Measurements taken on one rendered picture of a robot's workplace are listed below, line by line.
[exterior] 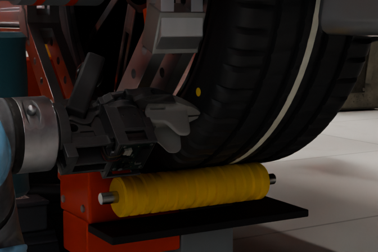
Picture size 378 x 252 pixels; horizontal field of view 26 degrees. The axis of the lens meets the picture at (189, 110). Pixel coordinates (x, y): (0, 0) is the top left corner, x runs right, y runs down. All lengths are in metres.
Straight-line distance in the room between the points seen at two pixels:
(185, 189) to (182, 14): 0.29
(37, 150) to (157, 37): 0.20
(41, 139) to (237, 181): 0.38
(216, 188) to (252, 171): 0.07
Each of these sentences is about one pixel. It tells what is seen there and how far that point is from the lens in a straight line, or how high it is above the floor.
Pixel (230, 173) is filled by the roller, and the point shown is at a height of 0.53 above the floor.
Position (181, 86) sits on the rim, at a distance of 1.13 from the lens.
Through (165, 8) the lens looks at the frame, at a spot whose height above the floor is 0.77.
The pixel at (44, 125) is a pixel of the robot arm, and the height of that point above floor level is 0.64.
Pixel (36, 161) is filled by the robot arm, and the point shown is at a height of 0.60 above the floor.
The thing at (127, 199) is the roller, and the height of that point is 0.51.
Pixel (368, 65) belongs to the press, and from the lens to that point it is 7.09.
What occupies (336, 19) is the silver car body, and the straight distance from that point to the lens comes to 0.95.
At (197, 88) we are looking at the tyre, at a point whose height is 0.67.
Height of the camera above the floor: 0.76
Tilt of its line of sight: 6 degrees down
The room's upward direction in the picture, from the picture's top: straight up
